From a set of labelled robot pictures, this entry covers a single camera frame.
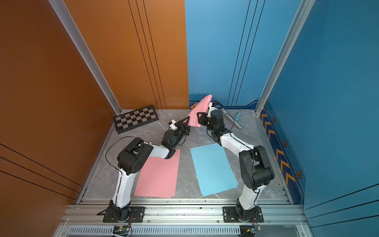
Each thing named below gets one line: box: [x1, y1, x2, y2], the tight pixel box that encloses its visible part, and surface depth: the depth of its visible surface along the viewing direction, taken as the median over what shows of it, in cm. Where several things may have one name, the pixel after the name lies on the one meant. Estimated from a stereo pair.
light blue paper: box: [189, 143, 239, 198], surface depth 91 cm
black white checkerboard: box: [113, 104, 159, 135], surface depth 114 cm
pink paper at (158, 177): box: [133, 149, 181, 199], surface depth 84 cm
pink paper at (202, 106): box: [188, 94, 213, 128], surface depth 90 cm
